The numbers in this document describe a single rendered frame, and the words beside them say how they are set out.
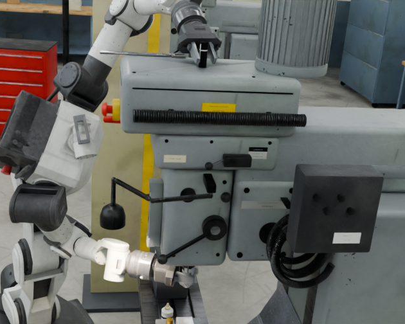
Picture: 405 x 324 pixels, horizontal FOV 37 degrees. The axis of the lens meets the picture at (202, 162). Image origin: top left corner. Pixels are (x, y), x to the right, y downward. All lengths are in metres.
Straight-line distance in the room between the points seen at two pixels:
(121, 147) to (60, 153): 1.65
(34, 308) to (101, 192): 1.22
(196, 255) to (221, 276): 2.51
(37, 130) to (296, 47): 0.83
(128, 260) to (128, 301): 2.00
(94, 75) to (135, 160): 1.63
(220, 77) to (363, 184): 0.45
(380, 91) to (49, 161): 7.46
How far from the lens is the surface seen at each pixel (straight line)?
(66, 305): 2.96
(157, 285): 2.31
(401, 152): 1.81
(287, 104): 1.62
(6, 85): 6.40
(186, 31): 1.69
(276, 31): 1.64
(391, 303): 1.89
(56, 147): 1.93
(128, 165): 3.60
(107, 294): 4.00
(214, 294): 4.10
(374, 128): 1.76
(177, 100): 1.56
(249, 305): 4.03
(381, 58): 8.91
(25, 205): 1.90
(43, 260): 2.41
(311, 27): 1.63
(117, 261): 1.94
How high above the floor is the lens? 2.25
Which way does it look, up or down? 21 degrees down
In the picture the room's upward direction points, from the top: 4 degrees clockwise
